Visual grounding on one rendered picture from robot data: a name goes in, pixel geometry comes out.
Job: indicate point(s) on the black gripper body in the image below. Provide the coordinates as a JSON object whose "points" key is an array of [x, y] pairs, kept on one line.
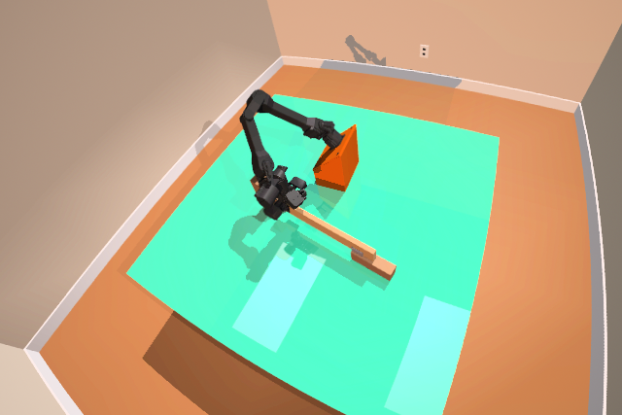
{"points": [[274, 213]]}

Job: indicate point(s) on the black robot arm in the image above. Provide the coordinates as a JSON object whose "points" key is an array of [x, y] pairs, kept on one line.
{"points": [[263, 165]]}

